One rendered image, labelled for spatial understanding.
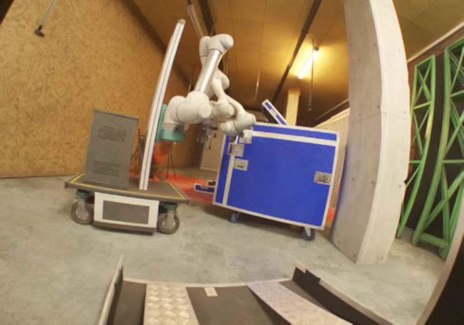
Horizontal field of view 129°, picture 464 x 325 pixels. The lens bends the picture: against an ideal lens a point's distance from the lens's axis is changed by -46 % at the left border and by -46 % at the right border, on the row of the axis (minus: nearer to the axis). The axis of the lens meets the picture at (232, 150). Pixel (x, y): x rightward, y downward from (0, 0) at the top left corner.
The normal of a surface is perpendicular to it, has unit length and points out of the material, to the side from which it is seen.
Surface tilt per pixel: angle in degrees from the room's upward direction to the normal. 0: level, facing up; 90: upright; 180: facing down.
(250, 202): 90
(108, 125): 90
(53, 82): 90
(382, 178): 90
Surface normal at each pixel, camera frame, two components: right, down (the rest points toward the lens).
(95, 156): 0.46, 0.04
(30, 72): 0.98, 0.16
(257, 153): -0.41, -0.11
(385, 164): -0.07, -0.05
